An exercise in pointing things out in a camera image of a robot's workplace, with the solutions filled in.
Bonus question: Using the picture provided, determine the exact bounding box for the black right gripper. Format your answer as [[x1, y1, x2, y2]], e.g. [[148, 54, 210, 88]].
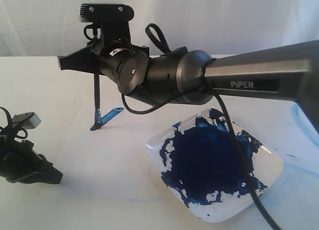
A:
[[57, 40, 150, 95]]

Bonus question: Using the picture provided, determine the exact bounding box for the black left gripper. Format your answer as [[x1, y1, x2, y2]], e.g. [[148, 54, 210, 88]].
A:
[[0, 130, 63, 184]]

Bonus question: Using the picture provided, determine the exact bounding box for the black paintbrush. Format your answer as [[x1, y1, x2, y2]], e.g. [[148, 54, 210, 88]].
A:
[[90, 74, 102, 131]]

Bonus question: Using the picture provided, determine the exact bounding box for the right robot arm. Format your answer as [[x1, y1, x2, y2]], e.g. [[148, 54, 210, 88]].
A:
[[58, 40, 319, 128]]

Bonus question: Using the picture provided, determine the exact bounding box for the white paper sheet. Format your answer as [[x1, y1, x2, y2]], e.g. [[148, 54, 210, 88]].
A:
[[40, 95, 178, 201]]

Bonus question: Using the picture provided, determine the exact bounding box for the white square paint plate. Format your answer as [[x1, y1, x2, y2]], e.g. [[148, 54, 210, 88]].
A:
[[146, 108, 284, 224]]

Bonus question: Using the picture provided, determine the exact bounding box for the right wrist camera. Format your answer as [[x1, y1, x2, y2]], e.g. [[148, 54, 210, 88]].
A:
[[79, 2, 135, 23]]

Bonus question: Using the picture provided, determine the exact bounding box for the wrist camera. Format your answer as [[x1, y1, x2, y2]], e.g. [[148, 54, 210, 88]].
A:
[[79, 2, 135, 23], [12, 112, 41, 130]]

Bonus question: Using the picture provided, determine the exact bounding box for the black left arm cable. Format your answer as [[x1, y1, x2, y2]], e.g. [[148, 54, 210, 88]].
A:
[[0, 106, 27, 141]]

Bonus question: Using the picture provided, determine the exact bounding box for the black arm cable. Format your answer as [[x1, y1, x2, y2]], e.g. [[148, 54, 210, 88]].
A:
[[0, 106, 27, 141], [121, 22, 282, 230]]

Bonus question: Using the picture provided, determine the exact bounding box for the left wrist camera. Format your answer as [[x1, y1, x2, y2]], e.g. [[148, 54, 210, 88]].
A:
[[12, 112, 41, 130]]

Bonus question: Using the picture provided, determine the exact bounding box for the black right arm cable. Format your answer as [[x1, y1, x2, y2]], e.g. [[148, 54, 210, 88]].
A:
[[121, 22, 282, 230]]

